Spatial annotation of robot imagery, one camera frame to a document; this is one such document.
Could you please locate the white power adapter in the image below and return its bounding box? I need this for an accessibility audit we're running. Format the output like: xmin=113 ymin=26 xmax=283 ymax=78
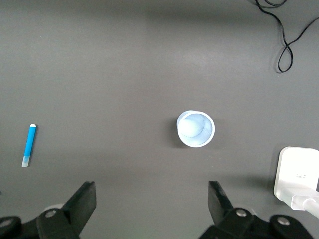
xmin=273 ymin=146 xmax=319 ymax=211

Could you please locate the translucent blue plastic cup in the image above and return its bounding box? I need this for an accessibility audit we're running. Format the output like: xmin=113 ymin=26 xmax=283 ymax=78
xmin=176 ymin=110 xmax=216 ymax=148

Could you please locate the thin black table cable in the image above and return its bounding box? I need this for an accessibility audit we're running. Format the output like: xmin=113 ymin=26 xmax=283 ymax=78
xmin=254 ymin=0 xmax=319 ymax=74

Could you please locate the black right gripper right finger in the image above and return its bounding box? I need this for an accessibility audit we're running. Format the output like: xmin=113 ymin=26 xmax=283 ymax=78
xmin=199 ymin=181 xmax=271 ymax=239

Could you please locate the white adapter plug cable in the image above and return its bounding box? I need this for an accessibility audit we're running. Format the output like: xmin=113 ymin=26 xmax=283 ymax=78
xmin=290 ymin=190 xmax=319 ymax=220

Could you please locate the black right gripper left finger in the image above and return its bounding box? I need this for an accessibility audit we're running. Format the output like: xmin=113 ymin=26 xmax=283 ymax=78
xmin=36 ymin=181 xmax=97 ymax=239

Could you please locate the blue marker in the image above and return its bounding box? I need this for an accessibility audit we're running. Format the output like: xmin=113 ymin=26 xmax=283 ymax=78
xmin=21 ymin=123 xmax=37 ymax=168

